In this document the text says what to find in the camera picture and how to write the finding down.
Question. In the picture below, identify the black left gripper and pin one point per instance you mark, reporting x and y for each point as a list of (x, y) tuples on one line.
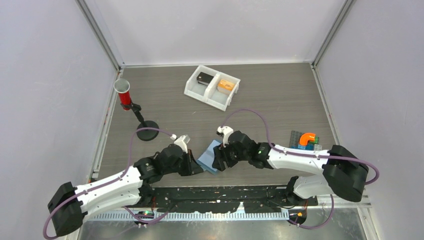
[(192, 167)]

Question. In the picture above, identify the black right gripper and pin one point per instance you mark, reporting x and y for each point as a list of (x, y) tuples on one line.
[(220, 152)]

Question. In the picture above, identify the blue leather card holder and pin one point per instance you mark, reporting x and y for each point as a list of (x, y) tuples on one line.
[(206, 159)]

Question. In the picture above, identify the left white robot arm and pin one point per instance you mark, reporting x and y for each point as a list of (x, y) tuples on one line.
[(71, 206)]

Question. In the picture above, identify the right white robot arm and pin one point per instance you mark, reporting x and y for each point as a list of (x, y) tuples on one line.
[(332, 172)]

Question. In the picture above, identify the orange card box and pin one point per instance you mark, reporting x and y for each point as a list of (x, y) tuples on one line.
[(225, 86)]

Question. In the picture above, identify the black card box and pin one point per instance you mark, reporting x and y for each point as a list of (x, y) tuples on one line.
[(204, 78)]

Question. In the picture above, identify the white divided plastic bin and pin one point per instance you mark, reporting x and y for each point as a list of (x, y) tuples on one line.
[(209, 94)]

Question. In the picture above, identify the orange toy brick arch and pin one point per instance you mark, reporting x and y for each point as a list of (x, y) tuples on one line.
[(307, 138)]

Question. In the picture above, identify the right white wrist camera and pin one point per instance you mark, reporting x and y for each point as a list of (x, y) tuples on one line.
[(224, 132)]

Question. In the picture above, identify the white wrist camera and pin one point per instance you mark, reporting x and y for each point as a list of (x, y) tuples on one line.
[(181, 141), (224, 132)]

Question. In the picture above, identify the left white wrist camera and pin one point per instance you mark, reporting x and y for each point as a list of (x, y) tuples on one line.
[(181, 141)]

